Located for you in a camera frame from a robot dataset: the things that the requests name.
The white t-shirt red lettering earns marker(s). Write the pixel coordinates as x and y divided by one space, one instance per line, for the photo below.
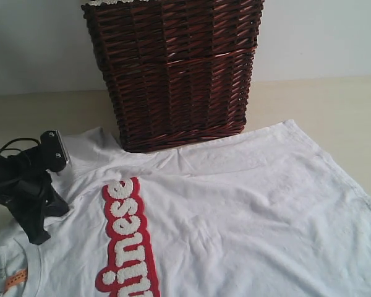
265 213

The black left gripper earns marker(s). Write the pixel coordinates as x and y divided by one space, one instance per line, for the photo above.
30 201

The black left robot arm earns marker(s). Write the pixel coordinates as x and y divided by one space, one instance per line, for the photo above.
13 168

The dark red wicker basket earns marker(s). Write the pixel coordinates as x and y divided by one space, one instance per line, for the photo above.
178 72

